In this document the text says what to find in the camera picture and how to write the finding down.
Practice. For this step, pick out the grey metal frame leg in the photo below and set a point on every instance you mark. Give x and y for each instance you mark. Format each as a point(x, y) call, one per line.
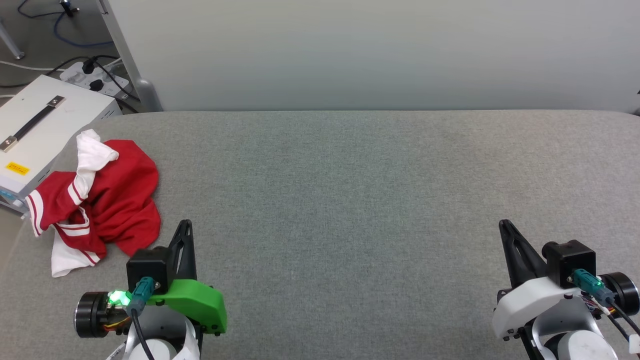
point(137, 75)

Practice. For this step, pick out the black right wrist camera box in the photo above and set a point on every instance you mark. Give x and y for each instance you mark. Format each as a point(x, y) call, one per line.
point(570, 260)

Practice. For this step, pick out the black power plug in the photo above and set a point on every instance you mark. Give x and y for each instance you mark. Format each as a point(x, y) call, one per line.
point(96, 85)
point(90, 65)

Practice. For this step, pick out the teal right camera connector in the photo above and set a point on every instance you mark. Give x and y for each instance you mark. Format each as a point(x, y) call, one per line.
point(590, 285)

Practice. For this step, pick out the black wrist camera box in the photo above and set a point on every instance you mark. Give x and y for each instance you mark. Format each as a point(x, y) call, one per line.
point(147, 267)
point(570, 260)

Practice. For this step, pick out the white power strip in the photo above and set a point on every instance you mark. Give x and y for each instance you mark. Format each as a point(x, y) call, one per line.
point(82, 77)

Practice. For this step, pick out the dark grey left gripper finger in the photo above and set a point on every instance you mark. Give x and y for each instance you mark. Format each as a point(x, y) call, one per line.
point(184, 260)

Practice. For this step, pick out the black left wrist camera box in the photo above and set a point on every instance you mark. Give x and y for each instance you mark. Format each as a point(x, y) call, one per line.
point(147, 267)

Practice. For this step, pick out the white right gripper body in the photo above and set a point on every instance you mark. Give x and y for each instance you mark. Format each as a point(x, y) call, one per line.
point(535, 305)

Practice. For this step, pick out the thin grey metal leg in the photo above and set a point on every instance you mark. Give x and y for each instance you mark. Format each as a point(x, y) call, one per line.
point(12, 45)

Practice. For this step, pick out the teal camera connector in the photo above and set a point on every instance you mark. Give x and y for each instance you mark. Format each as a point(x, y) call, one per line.
point(590, 285)
point(141, 292)

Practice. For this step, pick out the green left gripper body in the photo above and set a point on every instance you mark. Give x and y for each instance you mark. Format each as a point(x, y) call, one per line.
point(195, 302)

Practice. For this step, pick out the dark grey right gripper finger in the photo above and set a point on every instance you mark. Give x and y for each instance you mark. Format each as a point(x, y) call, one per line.
point(520, 260)

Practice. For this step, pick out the red and white t-shirt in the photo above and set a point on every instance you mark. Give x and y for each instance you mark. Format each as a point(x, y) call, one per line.
point(120, 200)

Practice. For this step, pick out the teal left camera connector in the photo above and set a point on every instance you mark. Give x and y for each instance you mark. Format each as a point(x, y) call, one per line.
point(141, 292)

